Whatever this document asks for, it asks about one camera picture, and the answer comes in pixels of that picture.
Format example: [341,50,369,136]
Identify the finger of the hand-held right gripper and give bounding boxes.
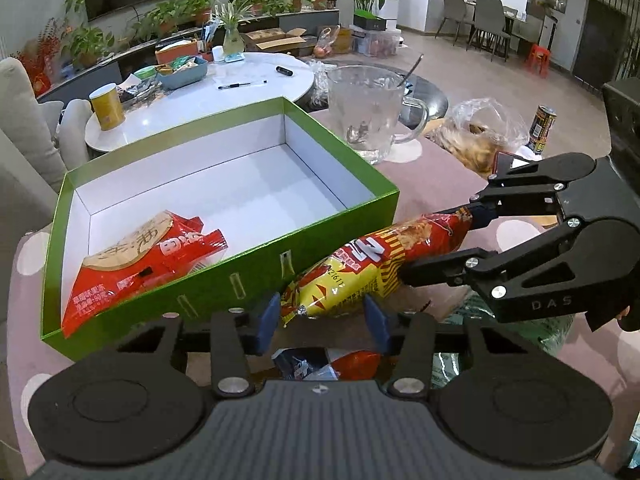
[468,152,599,229]
[397,218,633,324]

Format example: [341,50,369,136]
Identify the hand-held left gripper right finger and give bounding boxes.
[363,294,540,397]

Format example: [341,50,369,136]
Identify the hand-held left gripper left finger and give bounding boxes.
[115,292,281,397]

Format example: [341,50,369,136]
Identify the dark blue red snack packet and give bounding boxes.
[272,347,384,382]

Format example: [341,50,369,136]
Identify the green snack packet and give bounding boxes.
[430,291,574,391]

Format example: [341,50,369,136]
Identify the red yellow snack packet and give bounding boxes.
[280,210,474,329]

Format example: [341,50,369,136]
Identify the green cardboard box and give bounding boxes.
[41,97,401,362]

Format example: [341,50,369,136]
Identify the phone in red case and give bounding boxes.
[492,151,541,178]

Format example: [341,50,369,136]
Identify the dark drink can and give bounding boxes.
[529,105,558,156]

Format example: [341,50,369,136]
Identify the plastic bag of bread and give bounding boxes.
[432,100,531,177]

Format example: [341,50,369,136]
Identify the pink dotted tablecloth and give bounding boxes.
[7,125,640,480]

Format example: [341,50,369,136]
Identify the dark door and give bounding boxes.
[572,0,629,79]

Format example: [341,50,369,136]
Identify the red plastic stool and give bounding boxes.
[525,44,551,77]

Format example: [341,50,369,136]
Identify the grey dining chair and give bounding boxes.
[467,0,514,59]
[435,0,474,41]

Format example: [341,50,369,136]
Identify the glass mug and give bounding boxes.
[326,65,430,165]

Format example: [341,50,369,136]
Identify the clear storage boxes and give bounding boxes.
[357,30,404,57]

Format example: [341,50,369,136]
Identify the black and green box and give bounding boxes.
[353,10,387,31]

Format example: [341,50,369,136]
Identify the white round table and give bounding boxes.
[84,52,316,163]

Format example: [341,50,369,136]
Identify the plastic bag of fruit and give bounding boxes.
[313,25,341,59]

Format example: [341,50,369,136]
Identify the blue plastic tray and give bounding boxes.
[155,55,210,90]

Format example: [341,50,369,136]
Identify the yellow paper cup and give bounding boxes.
[89,84,126,132]

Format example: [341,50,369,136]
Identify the glass vase with plant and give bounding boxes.
[214,2,253,57]

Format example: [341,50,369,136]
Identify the open cardboard box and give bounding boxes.
[240,27,319,57]

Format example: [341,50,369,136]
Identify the orange box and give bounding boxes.
[155,40,202,65]

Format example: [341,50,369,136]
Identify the beige sofa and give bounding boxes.
[0,57,94,196]

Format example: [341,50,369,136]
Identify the row of potted plants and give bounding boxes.
[60,0,333,68]

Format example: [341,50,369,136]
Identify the red flower decoration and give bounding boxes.
[14,19,62,97]

